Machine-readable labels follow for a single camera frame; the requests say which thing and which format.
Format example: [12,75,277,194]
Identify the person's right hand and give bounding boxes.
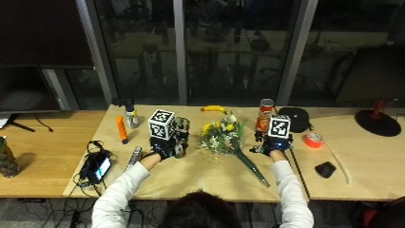
[249,132,294,157]

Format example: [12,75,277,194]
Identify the person's left hand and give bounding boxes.
[149,136,190,162]

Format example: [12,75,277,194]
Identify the white marker cube on right glove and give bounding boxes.
[266,114,291,140]

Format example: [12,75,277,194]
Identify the white marker cube on glove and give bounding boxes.
[146,108,177,141]
[266,114,291,140]

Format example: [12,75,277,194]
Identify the yellow and white flower bouquet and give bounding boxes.
[198,110,270,188]

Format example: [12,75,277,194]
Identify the white marker cube on left glove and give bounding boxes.
[146,108,177,141]

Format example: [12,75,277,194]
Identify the red bottle with grey cap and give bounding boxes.
[254,98,277,133]

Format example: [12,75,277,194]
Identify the silver metal strip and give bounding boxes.
[123,145,142,172]

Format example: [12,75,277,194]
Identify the black zip pouch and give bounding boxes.
[277,106,314,134]

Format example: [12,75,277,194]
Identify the orange tape roll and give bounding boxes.
[301,131,325,149]

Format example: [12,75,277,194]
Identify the orange marker pen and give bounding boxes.
[114,115,129,145]

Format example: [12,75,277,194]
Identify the yellow banana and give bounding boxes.
[199,104,227,114]

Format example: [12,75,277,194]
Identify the spray bottle with black trigger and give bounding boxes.
[111,97,139,129]

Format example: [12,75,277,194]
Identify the small black mouse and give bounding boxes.
[314,161,338,179]

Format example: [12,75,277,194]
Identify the thin white stick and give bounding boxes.
[322,142,353,185]

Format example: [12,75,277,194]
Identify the black handheld device with screen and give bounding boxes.
[78,150,114,185]

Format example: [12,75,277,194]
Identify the red and black backpack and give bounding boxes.
[351,196,405,228]

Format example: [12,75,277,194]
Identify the black monitor with stand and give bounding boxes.
[0,65,64,133]

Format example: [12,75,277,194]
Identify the camouflage patterned bottle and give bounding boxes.
[0,136,21,179]

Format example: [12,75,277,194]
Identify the black cables of handheld device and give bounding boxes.
[72,140,117,197]

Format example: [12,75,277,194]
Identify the grey window frame post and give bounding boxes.
[171,0,189,106]
[74,0,118,107]
[274,0,319,107]

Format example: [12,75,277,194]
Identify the black monitor cable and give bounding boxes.
[33,113,56,133]

